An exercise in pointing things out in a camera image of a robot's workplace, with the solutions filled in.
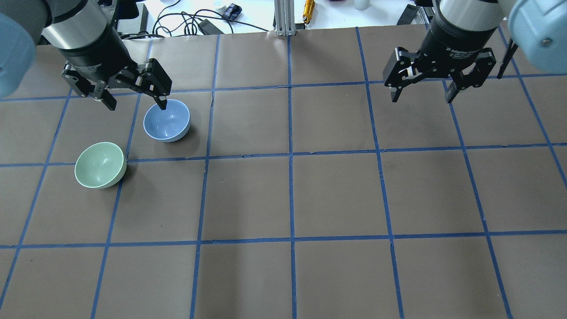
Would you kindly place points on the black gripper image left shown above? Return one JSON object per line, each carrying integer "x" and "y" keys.
{"x": 96, "y": 56}

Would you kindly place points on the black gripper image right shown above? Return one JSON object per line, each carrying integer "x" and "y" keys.
{"x": 452, "y": 43}

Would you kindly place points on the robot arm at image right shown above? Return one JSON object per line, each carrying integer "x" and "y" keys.
{"x": 537, "y": 27}

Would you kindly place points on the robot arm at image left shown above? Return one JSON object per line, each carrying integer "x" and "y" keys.
{"x": 66, "y": 24}

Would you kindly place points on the blue bowl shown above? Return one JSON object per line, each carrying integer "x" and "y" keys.
{"x": 168, "y": 125}

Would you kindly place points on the green bowl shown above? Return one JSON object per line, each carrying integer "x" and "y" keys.
{"x": 100, "y": 166}

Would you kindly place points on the black flat bar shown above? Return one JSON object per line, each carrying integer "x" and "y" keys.
{"x": 143, "y": 16}

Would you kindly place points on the black power adapter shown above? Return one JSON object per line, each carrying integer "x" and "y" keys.
{"x": 207, "y": 28}

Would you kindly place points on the white cup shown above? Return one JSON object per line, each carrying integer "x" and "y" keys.
{"x": 361, "y": 4}

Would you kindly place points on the small black device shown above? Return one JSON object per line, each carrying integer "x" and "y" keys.
{"x": 232, "y": 12}

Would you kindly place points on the yellow cylindrical tool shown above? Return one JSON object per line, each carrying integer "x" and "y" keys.
{"x": 308, "y": 11}

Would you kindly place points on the aluminium extrusion post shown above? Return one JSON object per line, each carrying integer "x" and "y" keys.
{"x": 285, "y": 18}

